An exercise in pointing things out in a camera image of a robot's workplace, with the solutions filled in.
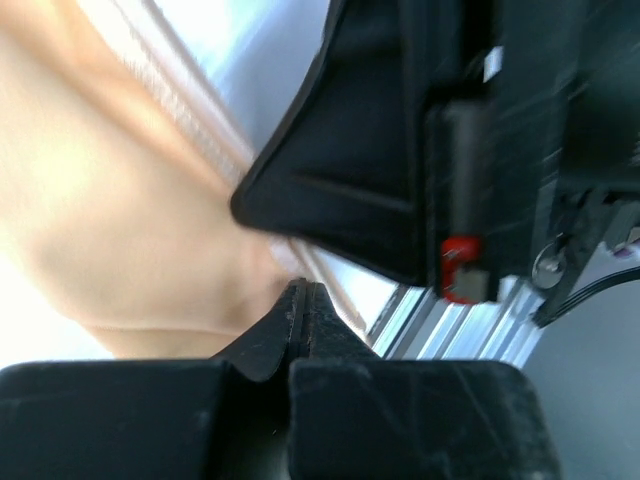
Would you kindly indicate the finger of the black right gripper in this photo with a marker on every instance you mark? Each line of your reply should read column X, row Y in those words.
column 341, row 169

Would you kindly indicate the beige cloth napkin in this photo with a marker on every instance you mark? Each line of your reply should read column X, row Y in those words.
column 126, row 126

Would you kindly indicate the aluminium mounting rail frame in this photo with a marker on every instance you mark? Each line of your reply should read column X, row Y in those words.
column 416, row 325

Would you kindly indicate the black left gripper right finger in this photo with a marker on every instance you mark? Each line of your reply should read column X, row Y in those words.
column 354, row 415

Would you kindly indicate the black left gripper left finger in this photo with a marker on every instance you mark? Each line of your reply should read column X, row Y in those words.
column 223, row 417

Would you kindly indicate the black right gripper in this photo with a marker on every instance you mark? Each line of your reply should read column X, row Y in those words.
column 526, row 143

